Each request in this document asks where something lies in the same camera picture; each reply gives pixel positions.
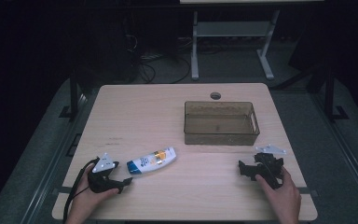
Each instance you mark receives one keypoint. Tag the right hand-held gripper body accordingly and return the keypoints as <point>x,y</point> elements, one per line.
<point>268,166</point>

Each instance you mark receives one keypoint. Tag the white shampoo bottle blue cap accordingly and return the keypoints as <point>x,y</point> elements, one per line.
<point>152,160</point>

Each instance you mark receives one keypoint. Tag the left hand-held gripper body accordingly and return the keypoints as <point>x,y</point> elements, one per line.
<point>101,182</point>

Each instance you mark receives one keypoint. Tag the transparent brown plastic bin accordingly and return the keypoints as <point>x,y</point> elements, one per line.
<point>220,127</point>

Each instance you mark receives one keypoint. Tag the white metal stand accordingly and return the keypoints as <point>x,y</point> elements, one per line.
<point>230,28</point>

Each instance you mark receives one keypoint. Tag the black metal stand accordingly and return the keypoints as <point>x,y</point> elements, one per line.
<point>73,96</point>
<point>329,96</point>

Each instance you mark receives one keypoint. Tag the person's left hand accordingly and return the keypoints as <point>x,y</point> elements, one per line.
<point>82,199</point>

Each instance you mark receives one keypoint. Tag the person's right hand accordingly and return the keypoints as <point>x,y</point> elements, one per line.
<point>287,199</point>

